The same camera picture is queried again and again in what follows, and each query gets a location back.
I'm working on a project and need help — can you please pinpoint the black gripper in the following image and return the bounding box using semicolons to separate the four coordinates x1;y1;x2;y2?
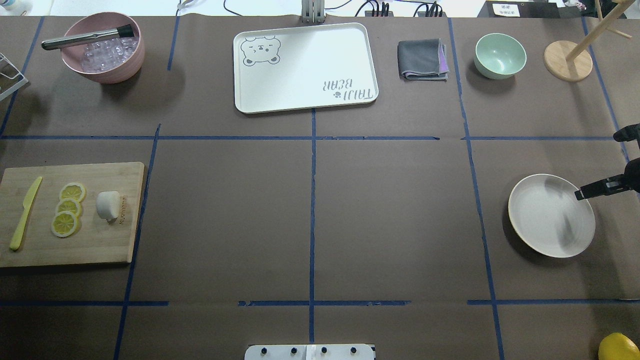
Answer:
574;123;640;201

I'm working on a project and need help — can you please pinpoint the white bear tray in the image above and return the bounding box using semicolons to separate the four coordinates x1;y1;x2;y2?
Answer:
233;22;379;114

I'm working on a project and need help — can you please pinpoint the white steamed bun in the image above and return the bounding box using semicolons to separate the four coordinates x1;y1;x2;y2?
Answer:
95;191;121;221

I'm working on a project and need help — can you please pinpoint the wooden mug tree stand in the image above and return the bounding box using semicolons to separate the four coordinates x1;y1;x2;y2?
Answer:
543;0;634;82

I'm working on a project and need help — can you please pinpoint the yellow lemon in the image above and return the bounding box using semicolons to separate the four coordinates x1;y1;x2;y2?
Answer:
598;332;640;360

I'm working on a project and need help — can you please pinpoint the mint green bowl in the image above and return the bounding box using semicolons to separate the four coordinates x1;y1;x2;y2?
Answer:
473;33;528;80

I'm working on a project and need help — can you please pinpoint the grey folded cloth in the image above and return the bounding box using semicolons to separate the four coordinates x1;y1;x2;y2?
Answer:
397;38;450;81

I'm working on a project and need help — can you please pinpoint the black power strip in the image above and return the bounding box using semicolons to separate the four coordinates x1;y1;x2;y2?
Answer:
356;0;446;18

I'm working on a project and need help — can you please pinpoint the pink bowl with ice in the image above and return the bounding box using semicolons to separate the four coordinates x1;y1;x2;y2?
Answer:
61;12;146;84

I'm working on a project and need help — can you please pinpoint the bamboo cutting board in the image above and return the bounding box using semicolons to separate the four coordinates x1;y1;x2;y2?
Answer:
0;162;146;268

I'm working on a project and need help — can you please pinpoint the lemon slice top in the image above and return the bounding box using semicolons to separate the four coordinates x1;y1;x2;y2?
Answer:
58;182;87;203

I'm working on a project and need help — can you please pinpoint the lemon slice middle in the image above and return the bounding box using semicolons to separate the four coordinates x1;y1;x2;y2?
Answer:
55;197;83;218

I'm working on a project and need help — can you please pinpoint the yellow-green plastic knife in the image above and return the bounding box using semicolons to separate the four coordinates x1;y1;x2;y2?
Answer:
9;177;42;251

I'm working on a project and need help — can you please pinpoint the white mount base plate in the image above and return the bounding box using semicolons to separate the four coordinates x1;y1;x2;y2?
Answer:
244;343;377;360

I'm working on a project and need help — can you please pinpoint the aluminium frame post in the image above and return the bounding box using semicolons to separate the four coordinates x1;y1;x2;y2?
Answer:
301;0;326;24

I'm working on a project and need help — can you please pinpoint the white wire cup rack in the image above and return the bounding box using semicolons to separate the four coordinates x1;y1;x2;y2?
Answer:
0;53;29;101

